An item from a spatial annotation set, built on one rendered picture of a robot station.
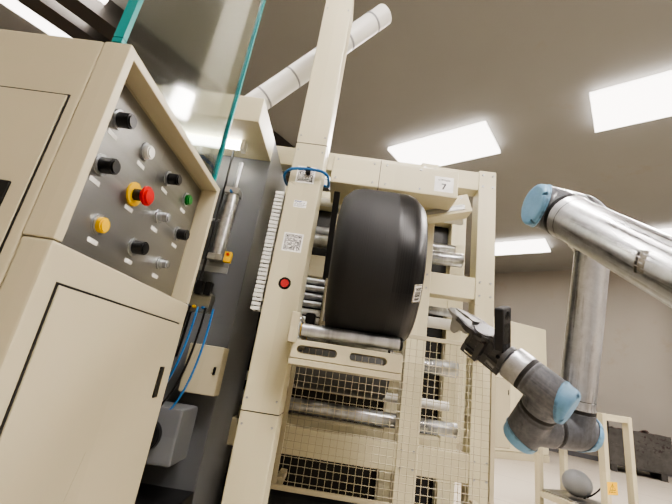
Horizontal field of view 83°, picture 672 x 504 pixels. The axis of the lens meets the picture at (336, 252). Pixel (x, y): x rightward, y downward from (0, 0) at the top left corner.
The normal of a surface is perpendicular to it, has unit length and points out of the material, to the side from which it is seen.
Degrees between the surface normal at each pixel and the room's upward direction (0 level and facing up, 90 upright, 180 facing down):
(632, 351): 90
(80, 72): 90
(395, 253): 96
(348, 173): 90
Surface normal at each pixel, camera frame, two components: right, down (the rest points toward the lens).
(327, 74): 0.00, -0.31
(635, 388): -0.58, -0.33
